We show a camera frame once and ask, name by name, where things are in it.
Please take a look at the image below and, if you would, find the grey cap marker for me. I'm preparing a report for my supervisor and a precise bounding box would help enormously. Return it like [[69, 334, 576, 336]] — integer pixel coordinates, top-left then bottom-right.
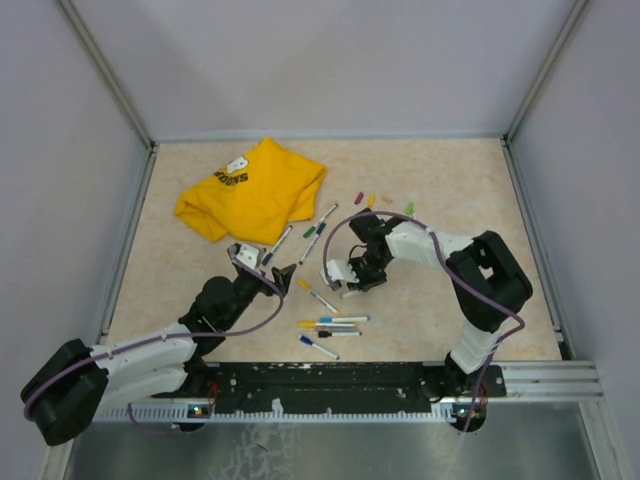
[[341, 290, 362, 299]]

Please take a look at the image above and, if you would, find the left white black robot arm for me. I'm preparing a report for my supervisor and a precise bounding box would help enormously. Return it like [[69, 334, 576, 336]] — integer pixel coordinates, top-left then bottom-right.
[[20, 265, 296, 446]]

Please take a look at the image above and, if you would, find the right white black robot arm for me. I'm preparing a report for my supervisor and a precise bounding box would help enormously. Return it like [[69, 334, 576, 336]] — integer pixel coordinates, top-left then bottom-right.
[[323, 209, 533, 397]]

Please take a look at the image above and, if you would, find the cyan cap marker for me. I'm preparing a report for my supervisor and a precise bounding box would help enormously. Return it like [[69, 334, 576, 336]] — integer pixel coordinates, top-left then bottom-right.
[[318, 316, 371, 324]]

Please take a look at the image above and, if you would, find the yellow cap silver marker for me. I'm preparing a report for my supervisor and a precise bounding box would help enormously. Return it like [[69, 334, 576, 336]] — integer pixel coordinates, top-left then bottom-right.
[[298, 322, 357, 331]]

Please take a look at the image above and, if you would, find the green cap marker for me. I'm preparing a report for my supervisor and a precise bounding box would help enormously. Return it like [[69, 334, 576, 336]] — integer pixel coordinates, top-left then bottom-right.
[[303, 203, 339, 238]]

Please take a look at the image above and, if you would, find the blue cap whiteboard marker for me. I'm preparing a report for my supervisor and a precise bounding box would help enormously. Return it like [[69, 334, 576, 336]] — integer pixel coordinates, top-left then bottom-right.
[[298, 335, 340, 361]]

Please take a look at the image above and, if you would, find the navy cap rainbow marker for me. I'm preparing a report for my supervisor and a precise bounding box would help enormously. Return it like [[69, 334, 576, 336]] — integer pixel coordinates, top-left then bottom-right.
[[298, 222, 326, 265]]

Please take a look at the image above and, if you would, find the black cap marker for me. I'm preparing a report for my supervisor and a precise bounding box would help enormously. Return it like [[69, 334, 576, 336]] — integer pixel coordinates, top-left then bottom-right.
[[317, 330, 362, 338]]

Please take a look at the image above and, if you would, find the yellow printed t-shirt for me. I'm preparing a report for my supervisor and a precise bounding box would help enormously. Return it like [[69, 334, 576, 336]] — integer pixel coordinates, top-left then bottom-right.
[[174, 137, 327, 245]]

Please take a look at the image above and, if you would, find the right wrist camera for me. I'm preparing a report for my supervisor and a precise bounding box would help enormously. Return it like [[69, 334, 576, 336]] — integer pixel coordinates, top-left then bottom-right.
[[320, 260, 358, 291]]

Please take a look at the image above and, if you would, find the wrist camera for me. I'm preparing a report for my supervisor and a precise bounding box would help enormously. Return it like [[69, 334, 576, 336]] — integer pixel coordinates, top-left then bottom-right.
[[227, 243, 266, 273], [320, 260, 358, 291]]

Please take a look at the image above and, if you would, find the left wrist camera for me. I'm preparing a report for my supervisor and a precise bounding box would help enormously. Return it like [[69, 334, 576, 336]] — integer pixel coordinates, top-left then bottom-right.
[[227, 243, 266, 273]]

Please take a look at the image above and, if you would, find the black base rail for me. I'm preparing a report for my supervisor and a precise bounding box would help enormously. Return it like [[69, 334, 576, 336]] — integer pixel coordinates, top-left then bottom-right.
[[160, 362, 506, 430]]

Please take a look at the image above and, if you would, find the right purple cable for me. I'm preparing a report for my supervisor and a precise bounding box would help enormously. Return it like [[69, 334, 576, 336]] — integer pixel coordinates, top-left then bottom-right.
[[322, 210, 526, 434]]

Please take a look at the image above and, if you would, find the purple cable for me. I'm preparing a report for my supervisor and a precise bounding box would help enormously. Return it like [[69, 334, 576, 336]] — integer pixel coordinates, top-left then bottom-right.
[[23, 249, 287, 435], [322, 210, 526, 434]]

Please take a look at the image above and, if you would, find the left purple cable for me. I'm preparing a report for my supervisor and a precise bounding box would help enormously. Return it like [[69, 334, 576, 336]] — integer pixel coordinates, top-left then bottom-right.
[[23, 249, 287, 435]]

